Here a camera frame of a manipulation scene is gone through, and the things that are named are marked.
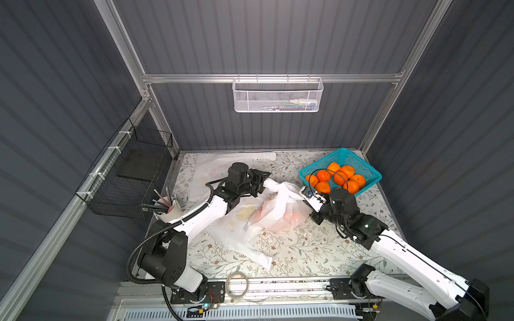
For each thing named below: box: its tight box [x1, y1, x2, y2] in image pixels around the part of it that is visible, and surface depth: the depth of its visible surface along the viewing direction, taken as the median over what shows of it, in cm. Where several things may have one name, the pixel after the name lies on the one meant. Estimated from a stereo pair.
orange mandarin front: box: [347, 179, 360, 195], surface depth 98 cm
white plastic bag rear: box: [188, 152, 277, 205], surface depth 114 cm
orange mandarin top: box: [327, 161, 341, 175], surface depth 107 cm
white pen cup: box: [153, 196, 182, 223], surface depth 88 cm
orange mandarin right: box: [350, 173, 366, 188], surface depth 104 cm
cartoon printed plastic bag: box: [248, 178, 314, 232], surface depth 80 cm
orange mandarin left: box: [315, 169, 331, 182], surface depth 104 cm
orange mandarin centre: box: [333, 170, 349, 186], surface depth 104 cm
